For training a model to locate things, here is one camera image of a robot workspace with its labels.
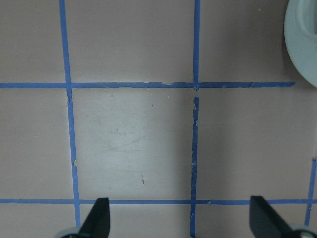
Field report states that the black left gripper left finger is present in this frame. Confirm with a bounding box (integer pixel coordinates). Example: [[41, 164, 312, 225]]
[[78, 198, 110, 238]]

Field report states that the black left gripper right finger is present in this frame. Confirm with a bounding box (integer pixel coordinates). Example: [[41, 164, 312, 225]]
[[249, 195, 296, 238]]

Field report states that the pale green steel pot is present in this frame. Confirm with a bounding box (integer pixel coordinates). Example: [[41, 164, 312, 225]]
[[284, 0, 317, 87]]

